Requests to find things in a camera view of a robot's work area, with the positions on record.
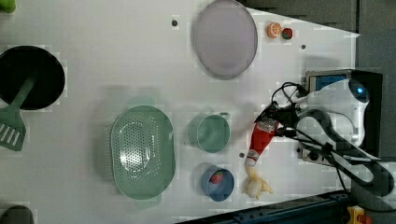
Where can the green perforated colander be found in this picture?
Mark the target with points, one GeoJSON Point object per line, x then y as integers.
{"type": "Point", "coordinates": [142, 151]}

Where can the blue bowl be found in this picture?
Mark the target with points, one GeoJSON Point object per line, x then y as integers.
{"type": "Point", "coordinates": [221, 191]}

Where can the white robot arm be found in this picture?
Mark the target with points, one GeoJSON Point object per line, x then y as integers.
{"type": "Point", "coordinates": [377, 177]}

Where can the green object top corner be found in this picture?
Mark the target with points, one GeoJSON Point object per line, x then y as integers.
{"type": "Point", "coordinates": [7, 6]}

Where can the black frying pan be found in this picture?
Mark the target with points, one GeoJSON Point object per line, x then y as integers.
{"type": "Point", "coordinates": [29, 62]}

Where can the green cup with handle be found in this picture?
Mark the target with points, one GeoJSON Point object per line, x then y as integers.
{"type": "Point", "coordinates": [210, 133]}

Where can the blue metal frame rail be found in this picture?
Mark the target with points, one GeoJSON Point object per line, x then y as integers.
{"type": "Point", "coordinates": [326, 208]}

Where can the yellow red emergency button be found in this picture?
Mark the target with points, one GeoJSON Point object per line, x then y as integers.
{"type": "Point", "coordinates": [358, 216]}

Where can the green slotted spatula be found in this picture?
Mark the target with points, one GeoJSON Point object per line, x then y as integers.
{"type": "Point", "coordinates": [13, 131]}

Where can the dark grey object bottom corner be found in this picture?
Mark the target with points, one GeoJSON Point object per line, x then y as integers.
{"type": "Point", "coordinates": [17, 214]}

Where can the small red toy fruit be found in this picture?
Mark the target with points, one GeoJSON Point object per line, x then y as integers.
{"type": "Point", "coordinates": [287, 33]}

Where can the peeled toy banana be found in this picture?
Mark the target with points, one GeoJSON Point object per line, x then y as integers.
{"type": "Point", "coordinates": [255, 186]}

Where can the red toy strawberry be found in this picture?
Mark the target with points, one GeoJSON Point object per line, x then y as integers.
{"type": "Point", "coordinates": [216, 178]}

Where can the red ketchup bottle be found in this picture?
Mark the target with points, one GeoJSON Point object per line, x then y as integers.
{"type": "Point", "coordinates": [263, 132]}

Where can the lilac round plate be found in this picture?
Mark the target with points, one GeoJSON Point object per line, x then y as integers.
{"type": "Point", "coordinates": [225, 38]}

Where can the orange slice toy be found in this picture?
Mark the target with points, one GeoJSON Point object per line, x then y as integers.
{"type": "Point", "coordinates": [274, 29]}

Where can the black silver toaster oven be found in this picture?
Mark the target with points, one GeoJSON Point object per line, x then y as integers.
{"type": "Point", "coordinates": [343, 112]}

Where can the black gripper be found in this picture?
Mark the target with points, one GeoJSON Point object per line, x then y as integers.
{"type": "Point", "coordinates": [285, 116]}

